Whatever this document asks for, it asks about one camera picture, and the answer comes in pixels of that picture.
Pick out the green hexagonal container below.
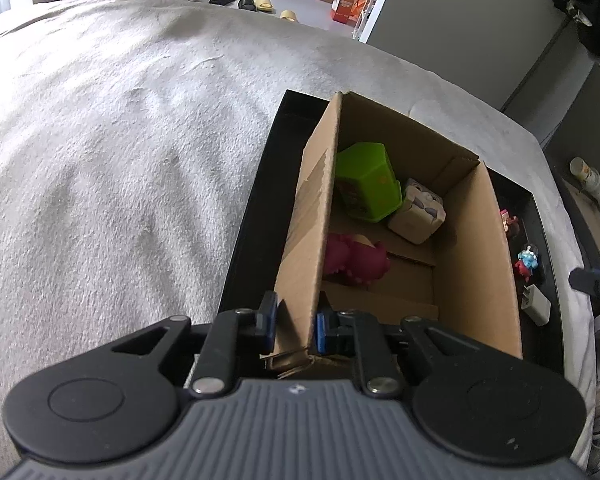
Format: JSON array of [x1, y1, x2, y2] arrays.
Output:
[[335, 142, 406, 223]]

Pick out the brown cardboard box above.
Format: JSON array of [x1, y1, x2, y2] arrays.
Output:
[[259, 91, 523, 378]]

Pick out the white charger plug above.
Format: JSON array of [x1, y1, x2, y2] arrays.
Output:
[[519, 284, 552, 326]]

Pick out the cube-shaped animal toy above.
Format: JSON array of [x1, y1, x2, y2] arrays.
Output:
[[387, 177, 447, 245]]

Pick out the orange cardboard box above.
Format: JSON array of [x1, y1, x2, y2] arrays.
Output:
[[330, 0, 367, 23]]

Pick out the black tray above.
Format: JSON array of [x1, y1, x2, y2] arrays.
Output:
[[219, 89, 566, 376]]

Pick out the white blanket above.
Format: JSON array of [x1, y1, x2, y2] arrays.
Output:
[[0, 0, 598, 480]]

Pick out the red dinosaur toy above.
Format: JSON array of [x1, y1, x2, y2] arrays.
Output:
[[324, 232, 392, 288]]

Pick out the blue red figurine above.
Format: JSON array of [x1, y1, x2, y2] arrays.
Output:
[[515, 244, 540, 281]]

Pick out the brown pink figurine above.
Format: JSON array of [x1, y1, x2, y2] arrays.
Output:
[[499, 208, 521, 236]]

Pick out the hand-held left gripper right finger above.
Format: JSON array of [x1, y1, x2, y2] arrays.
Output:
[[316, 309, 481, 397]]

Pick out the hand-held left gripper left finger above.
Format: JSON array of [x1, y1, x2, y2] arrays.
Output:
[[107, 291, 280, 400]]

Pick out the stack of paper cups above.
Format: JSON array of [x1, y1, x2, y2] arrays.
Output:
[[569, 156, 600, 207]]

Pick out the grey flat board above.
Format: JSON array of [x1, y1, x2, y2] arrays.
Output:
[[540, 60, 600, 161]]

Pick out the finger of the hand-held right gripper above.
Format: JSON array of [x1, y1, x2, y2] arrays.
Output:
[[569, 267, 600, 307]]

